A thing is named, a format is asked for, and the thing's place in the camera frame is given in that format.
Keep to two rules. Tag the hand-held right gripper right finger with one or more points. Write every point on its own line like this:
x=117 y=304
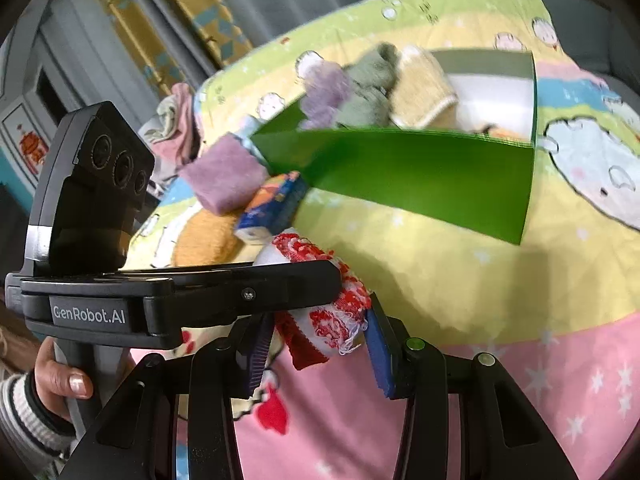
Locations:
x=380 y=355

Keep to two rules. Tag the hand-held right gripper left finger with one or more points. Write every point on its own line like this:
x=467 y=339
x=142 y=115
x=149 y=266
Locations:
x=257 y=350

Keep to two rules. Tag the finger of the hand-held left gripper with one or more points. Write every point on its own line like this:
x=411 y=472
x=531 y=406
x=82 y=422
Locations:
x=200 y=269
x=280 y=285

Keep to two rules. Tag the red white sock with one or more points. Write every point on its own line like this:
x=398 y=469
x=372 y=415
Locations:
x=330 y=320

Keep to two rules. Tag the blue orange patterned sock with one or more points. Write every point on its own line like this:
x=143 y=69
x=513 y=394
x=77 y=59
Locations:
x=272 y=205

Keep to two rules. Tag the purple towel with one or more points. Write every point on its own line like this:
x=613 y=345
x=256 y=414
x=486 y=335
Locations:
x=225 y=175
x=325 y=92

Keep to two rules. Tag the green cardboard box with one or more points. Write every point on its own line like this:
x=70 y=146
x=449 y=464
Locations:
x=425 y=185

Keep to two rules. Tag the green cloth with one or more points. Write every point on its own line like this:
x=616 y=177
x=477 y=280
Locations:
x=370 y=90

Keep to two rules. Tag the white green fuzzy towel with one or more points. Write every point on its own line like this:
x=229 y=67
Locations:
x=425 y=90

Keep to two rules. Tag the person's left forearm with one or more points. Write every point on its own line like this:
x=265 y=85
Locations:
x=25 y=420

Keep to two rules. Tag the person's left hand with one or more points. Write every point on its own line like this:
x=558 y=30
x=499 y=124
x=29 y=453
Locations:
x=55 y=385

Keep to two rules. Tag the printed cartoon blanket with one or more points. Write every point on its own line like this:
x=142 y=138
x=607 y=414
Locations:
x=450 y=285

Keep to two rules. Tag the pale green garment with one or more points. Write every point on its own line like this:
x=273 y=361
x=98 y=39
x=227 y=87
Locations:
x=167 y=115

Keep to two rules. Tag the pink towel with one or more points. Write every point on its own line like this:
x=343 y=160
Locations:
x=182 y=130

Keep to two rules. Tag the yellow patterned curtain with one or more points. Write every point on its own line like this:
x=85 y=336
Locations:
x=210 y=15
x=130 y=25

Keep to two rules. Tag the grey sofa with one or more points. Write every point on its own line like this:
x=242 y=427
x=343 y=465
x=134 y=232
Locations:
x=590 y=35

